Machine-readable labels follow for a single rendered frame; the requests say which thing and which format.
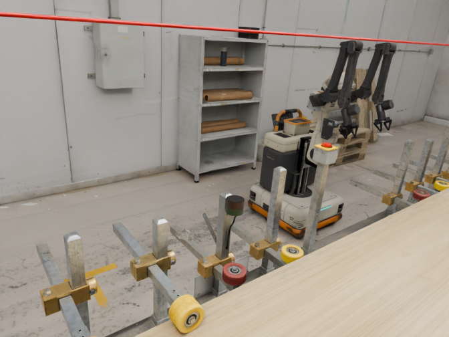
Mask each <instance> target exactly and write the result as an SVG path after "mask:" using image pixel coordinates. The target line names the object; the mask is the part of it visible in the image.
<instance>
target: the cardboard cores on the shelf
mask: <svg viewBox="0 0 449 337"><path fill-rule="evenodd" d="M244 62H245V60H244V58H242V57H227V65H243V64H244ZM204 65H220V57H204ZM252 98H253V92H252V90H244V89H239V88H225V89H209V90H202V100H205V101H206V102H215V101H225V100H245V99H252ZM245 127H246V122H244V121H243V122H239V119H238V118H234V119H227V120H214V121H207V122H201V134H205V133H210V132H218V131H223V130H232V129H237V128H245Z"/></svg>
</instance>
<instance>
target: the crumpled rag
mask: <svg viewBox="0 0 449 337"><path fill-rule="evenodd" d="M175 234H176V236H177V237H178V238H179V239H183V240H187V241H191V240H192V239H194V234H193V233H191V232H190V231H189V230H186V228H184V229H183V230H181V232H177V233H175Z"/></svg>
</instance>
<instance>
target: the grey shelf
mask: <svg viewBox="0 0 449 337"><path fill-rule="evenodd" d="M245 42H246V43H245ZM222 47H227V57H240V55H241V57H242V58H244V59H245V62H244V64H243V65H226V66H220V65H204V57H220V55H221V48H222ZM268 48H269V40H264V39H246V38H239V37H221V36H219V37H215V36H209V35H185V34H179V63H178V136H177V168H176V170H177V171H180V170H181V168H180V166H181V167H182V168H184V169H186V170H187V171H188V172H190V173H192V174H193V175H194V182H195V183H199V174H200V173H205V172H208V171H213V170H217V169H225V168H229V167H232V166H238V165H241V164H247V163H250V162H253V163H254V164H253V167H251V169H253V170H255V169H256V168H255V165H256V159H257V147H258V140H259V128H260V122H261V110H262V103H263V91H264V85H265V73H266V66H267V54H268ZM238 80H239V81H238ZM225 88H239V89H244V90H252V92H253V98H252V99H245V100H225V101H215V102H206V101H205V100H202V90H209V89H225ZM236 105H237V106H236ZM240 105H241V106H240ZM235 113H236V115H235ZM239 113H240V114H239ZM234 118H238V119H239V122H243V121H244V122H246V127H245V128H237V129H232V130H223V131H218V132H210V133H205V134H201V122H207V121H214V120H227V119H234ZM233 138H234V139H233Z"/></svg>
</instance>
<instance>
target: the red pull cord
mask: <svg viewBox="0 0 449 337"><path fill-rule="evenodd" d="M0 17H17V18H28V19H48V20H58V21H79V22H89V23H109V24H120V25H139V26H150V27H170V28H181V29H201V30H211V31H231V32H242V33H262V34H272V35H292V36H303V37H323V38H333V39H353V40H364V41H384V42H394V43H414V44H425V45H445V46H449V44H443V43H425V42H415V41H398V40H388V39H370V38H360V37H342V36H332V35H315V34H305V33H287V32H278V31H259V30H250V29H232V28H222V27H205V26H195V25H177V24H167V23H149V22H139V21H122V20H112V19H94V18H85V17H66V16H56V15H39V14H29V13H11V12H2V11H0Z"/></svg>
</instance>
